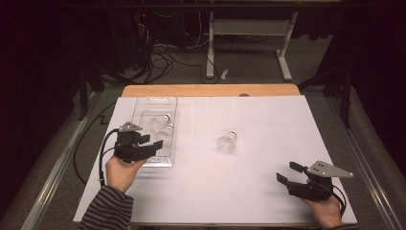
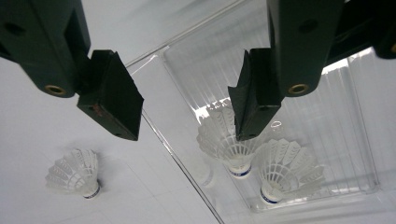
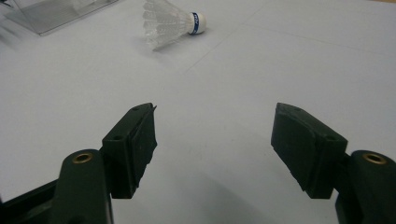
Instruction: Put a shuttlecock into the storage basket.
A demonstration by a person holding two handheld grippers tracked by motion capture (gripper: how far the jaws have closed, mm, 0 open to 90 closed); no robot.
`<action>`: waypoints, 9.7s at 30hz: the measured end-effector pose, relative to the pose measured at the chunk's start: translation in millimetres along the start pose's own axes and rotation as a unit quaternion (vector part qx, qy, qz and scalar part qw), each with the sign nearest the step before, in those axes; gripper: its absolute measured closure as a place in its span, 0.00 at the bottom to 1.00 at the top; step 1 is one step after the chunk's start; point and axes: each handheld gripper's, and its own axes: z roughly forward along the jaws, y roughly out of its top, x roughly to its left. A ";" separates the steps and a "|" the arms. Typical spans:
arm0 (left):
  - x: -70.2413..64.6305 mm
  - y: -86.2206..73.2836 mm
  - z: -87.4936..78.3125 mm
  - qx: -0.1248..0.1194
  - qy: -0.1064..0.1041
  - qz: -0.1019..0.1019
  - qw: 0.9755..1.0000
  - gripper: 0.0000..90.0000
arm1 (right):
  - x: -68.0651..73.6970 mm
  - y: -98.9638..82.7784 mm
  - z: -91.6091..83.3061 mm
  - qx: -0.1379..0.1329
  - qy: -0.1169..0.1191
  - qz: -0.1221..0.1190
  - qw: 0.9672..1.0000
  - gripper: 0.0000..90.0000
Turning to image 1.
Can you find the hand-held gripper black cable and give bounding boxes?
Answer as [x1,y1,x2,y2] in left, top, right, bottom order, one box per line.
[329,183,348,219]
[98,127,121,188]

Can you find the tangle of floor cables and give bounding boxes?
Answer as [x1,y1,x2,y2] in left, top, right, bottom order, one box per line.
[137,9,221,84]

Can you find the clear plastic bin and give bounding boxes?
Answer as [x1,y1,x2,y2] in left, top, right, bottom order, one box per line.
[128,96,179,169]

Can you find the person's left hand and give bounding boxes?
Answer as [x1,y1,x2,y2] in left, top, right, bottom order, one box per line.
[104,155,147,194]

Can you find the metal floor rail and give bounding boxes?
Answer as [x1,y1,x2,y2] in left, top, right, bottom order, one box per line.
[20,90,103,230]
[325,95,400,230]

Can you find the black metal stand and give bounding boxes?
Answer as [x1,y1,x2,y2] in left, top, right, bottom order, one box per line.
[298,63,353,128]
[76,61,106,122]

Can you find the white table cover sheet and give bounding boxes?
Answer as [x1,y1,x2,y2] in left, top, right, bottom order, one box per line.
[73,95,358,224]

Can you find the left hand-held gripper black cable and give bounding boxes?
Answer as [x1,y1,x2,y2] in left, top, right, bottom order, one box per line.
[98,127,121,188]

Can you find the white metal table frame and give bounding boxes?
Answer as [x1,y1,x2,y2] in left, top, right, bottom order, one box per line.
[205,11,300,81]

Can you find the right hand-held gripper black cable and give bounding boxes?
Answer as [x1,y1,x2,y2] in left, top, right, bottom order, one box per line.
[329,183,348,219]

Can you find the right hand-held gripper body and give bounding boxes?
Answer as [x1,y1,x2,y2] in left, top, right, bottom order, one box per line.
[286,160,354,202]

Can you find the person's right hand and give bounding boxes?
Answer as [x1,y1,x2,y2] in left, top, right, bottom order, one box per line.
[301,195,343,229]

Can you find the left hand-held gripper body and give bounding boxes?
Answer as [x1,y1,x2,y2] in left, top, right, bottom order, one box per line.
[113,121,157,163]

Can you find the black floor cable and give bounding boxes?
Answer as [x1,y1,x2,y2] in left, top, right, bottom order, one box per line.
[73,101,118,185]

